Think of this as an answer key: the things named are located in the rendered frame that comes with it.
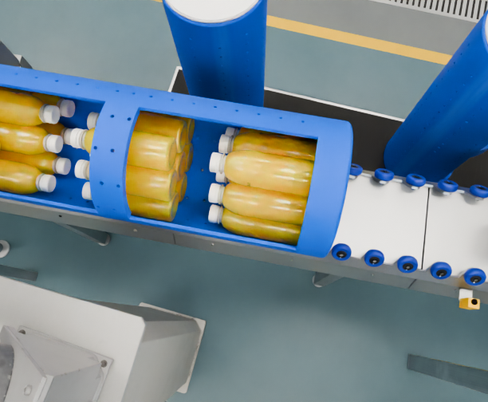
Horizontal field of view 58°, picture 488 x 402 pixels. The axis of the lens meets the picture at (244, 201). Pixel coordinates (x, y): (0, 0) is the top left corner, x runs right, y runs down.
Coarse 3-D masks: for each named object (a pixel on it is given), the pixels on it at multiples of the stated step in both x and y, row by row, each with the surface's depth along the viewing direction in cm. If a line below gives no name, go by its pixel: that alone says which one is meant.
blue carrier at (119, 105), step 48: (96, 96) 85; (144, 96) 86; (192, 96) 90; (96, 144) 81; (336, 144) 80; (0, 192) 92; (48, 192) 103; (96, 192) 84; (192, 192) 107; (336, 192) 78; (240, 240) 89
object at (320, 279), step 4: (320, 272) 176; (316, 276) 187; (320, 276) 174; (324, 276) 163; (328, 276) 156; (332, 276) 153; (336, 276) 151; (340, 276) 149; (316, 280) 185; (320, 280) 173; (324, 280) 170; (328, 280) 167; (332, 280) 165; (316, 284) 189; (320, 284) 186; (324, 284) 183; (328, 284) 181
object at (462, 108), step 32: (480, 32) 110; (448, 64) 130; (480, 64) 111; (448, 96) 129; (480, 96) 117; (416, 128) 154; (448, 128) 137; (480, 128) 129; (384, 160) 191; (416, 160) 164; (448, 160) 153
